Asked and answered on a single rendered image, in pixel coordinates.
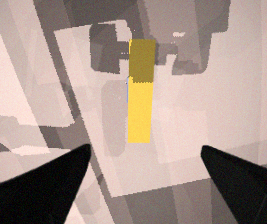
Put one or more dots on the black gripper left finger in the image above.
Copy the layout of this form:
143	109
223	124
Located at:
45	195

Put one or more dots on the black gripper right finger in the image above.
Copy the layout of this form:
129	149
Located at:
242	184

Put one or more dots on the yellow bar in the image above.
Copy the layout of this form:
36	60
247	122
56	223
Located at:
141	76

